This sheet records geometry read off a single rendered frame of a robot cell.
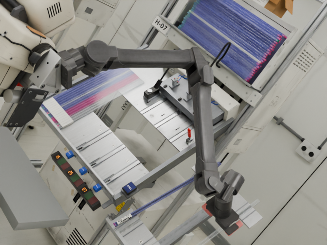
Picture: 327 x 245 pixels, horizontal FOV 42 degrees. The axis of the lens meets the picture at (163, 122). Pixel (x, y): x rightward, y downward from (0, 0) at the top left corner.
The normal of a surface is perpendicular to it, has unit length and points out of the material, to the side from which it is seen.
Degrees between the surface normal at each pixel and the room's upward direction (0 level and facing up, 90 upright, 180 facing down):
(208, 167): 45
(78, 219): 90
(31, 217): 0
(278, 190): 90
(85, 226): 90
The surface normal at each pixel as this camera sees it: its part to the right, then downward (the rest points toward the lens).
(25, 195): 0.55, -0.79
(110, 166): 0.04, -0.63
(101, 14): 0.63, 0.61
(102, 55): 0.43, -0.32
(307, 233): -0.54, -0.08
